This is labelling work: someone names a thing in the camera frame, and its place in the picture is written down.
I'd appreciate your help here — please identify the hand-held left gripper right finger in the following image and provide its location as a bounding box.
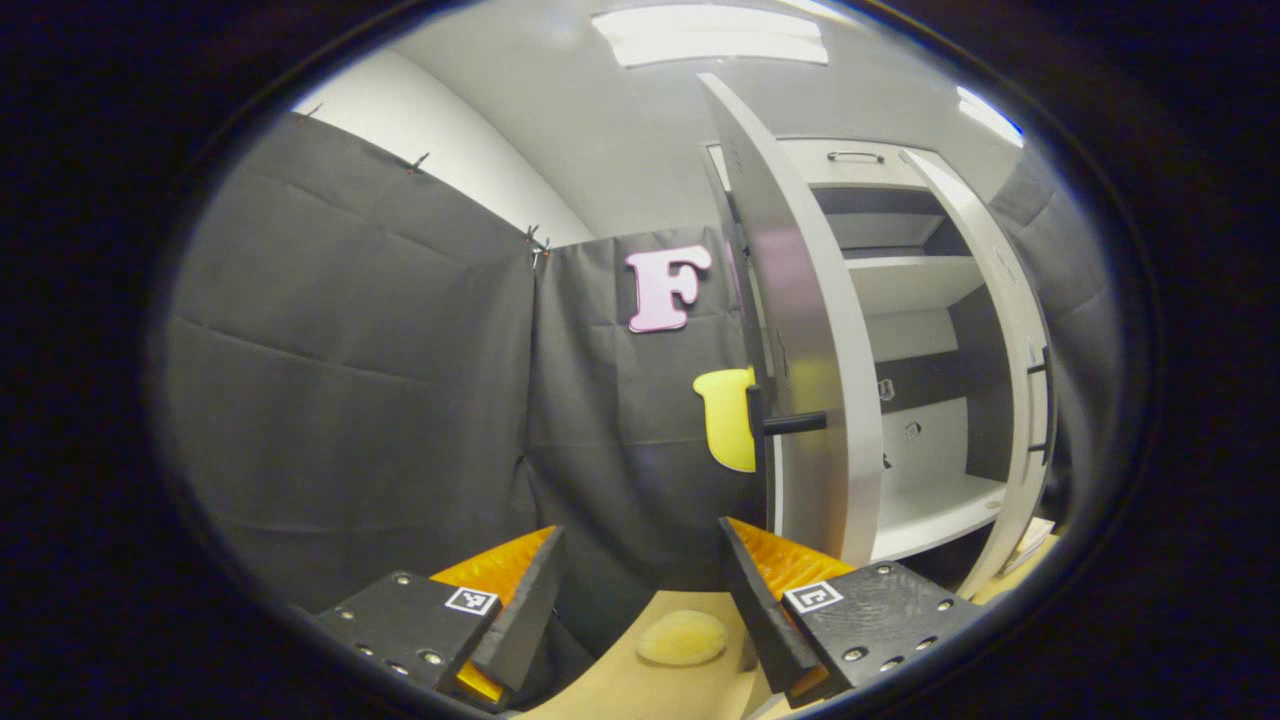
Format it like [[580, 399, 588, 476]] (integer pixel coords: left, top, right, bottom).
[[718, 516, 986, 709]]

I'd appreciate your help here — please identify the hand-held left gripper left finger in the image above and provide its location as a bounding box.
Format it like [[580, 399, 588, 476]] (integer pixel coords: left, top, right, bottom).
[[310, 525, 568, 713]]

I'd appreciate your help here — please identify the grey cabinet door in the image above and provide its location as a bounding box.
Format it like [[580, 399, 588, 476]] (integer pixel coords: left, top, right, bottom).
[[698, 72, 886, 566], [900, 148, 1059, 601]]

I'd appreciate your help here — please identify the grey cabinet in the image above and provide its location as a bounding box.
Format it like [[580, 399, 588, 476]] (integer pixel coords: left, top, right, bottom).
[[705, 138, 1011, 591]]

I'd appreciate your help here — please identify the grey cabinet drawer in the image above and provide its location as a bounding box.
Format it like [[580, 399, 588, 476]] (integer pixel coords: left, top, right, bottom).
[[780, 138, 931, 191]]

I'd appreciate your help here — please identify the yellow round sponge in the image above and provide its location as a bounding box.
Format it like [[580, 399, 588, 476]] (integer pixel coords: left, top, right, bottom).
[[637, 610, 729, 667]]

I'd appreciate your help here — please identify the black backdrop cloth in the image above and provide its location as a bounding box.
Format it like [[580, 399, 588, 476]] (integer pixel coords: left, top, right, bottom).
[[160, 112, 1121, 681]]

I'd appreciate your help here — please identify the white and orange book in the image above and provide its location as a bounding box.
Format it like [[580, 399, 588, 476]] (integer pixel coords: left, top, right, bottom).
[[1003, 517, 1057, 576]]

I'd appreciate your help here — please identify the small ceiling light panel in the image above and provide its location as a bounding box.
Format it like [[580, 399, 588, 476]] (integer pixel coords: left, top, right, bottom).
[[955, 85, 1024, 148]]

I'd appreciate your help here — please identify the large ceiling light panel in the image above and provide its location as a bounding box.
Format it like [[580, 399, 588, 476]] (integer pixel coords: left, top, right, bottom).
[[590, 5, 829, 69]]

